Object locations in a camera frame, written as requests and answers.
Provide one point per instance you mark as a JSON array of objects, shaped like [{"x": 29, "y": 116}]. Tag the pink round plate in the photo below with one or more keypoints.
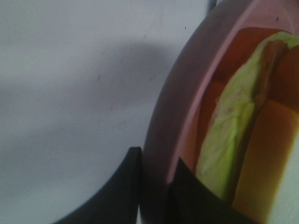
[{"x": 185, "y": 85}]

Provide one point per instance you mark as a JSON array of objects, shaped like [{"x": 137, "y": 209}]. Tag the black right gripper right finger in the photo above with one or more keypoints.
[{"x": 190, "y": 202}]

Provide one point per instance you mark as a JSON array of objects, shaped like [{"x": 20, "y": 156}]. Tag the sandwich with lettuce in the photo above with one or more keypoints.
[{"x": 244, "y": 143}]

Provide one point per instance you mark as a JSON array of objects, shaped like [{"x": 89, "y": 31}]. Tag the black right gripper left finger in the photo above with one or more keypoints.
[{"x": 117, "y": 201}]

